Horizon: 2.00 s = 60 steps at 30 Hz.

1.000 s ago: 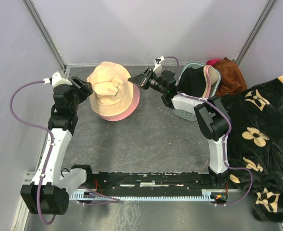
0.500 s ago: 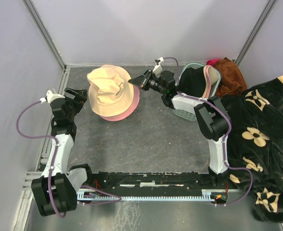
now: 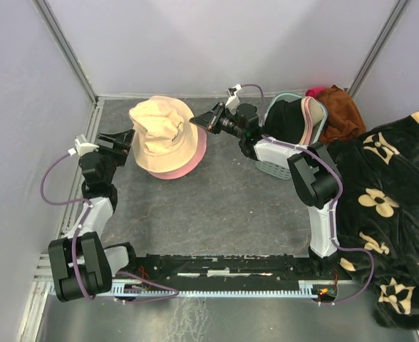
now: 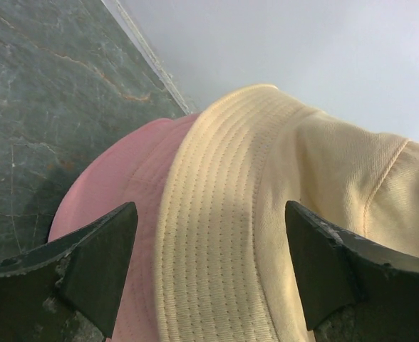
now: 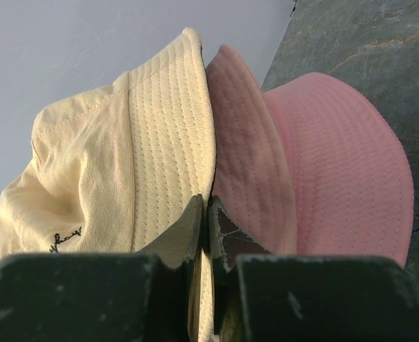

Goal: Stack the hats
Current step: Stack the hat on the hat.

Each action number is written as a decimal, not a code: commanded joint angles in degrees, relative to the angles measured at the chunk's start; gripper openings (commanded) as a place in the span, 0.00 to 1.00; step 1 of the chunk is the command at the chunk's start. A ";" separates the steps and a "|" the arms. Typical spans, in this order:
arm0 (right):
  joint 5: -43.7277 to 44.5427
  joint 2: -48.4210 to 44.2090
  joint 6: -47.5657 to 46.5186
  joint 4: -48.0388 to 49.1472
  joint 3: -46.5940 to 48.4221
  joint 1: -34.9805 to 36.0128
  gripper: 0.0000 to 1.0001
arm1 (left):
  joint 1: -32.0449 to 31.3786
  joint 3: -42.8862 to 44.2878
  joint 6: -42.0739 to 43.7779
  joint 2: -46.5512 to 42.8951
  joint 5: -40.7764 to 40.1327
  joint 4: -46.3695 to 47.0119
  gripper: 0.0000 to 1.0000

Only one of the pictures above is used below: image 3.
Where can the cream bucket hat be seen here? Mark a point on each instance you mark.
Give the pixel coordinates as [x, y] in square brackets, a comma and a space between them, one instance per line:
[164, 138]

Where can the left aluminium corner post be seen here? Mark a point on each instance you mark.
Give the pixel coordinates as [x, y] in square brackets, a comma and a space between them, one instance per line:
[46, 12]

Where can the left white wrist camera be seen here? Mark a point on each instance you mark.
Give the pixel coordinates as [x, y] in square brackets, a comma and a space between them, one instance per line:
[82, 146]

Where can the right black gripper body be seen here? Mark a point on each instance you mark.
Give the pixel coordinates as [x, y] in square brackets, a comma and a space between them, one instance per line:
[221, 121]

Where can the red cloth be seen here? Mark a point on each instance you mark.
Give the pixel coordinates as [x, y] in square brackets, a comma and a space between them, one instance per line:
[313, 92]

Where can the black cloth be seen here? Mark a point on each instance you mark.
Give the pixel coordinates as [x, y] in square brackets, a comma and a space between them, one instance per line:
[286, 122]

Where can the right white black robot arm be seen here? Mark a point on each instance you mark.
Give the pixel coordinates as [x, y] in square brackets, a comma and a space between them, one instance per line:
[315, 177]

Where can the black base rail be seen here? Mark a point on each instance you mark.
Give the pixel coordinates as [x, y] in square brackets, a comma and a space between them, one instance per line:
[230, 272]

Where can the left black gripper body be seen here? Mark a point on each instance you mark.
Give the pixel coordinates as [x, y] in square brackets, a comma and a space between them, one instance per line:
[118, 154]

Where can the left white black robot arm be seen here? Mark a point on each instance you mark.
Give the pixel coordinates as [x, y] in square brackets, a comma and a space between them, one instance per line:
[81, 267]

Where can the right aluminium corner post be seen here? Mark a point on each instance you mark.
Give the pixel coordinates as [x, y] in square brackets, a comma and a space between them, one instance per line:
[380, 42]

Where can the beige pink stacked hats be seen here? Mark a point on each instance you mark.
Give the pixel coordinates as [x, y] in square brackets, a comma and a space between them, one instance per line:
[315, 116]

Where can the brown cloth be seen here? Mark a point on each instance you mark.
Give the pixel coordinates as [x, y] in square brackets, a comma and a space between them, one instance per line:
[344, 121]

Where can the aluminium corner post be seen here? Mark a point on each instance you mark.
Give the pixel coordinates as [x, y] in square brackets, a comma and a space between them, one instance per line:
[46, 12]
[380, 42]

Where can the light blue cable duct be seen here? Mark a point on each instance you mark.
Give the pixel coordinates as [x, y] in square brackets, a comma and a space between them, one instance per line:
[304, 291]

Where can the black floral blanket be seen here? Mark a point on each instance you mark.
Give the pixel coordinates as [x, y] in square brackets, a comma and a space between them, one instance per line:
[377, 217]

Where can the teal plastic basket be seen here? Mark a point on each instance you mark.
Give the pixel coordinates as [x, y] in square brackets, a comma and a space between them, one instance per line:
[277, 167]

